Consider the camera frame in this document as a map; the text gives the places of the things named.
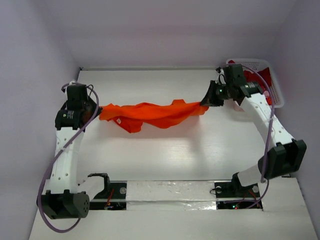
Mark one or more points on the dark red t shirt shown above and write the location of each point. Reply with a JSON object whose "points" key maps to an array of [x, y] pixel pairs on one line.
{"points": [[253, 77]]}

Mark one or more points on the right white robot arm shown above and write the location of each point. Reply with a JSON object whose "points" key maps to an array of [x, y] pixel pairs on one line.
{"points": [[283, 153]]}

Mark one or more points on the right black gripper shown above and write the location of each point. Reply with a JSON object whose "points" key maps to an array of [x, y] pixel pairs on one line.
{"points": [[215, 92]]}

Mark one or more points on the small orange cloth in basket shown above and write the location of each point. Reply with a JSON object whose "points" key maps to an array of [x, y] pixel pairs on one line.
{"points": [[269, 100]]}

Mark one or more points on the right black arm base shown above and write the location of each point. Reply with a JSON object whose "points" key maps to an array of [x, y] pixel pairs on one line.
{"points": [[228, 198]]}

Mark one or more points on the orange t shirt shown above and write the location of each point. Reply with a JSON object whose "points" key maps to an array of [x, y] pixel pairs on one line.
{"points": [[132, 117]]}

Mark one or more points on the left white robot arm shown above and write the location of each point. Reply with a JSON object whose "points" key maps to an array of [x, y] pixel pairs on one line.
{"points": [[61, 195]]}

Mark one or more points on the white plastic basket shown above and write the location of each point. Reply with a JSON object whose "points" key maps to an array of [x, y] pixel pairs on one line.
{"points": [[263, 68]]}

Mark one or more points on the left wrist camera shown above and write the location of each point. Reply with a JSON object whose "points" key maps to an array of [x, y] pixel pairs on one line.
{"points": [[73, 82]]}

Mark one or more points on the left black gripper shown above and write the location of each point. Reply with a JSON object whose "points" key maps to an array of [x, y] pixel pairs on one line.
{"points": [[98, 111]]}

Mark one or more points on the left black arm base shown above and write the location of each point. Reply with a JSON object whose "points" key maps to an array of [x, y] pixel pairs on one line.
{"points": [[114, 200]]}

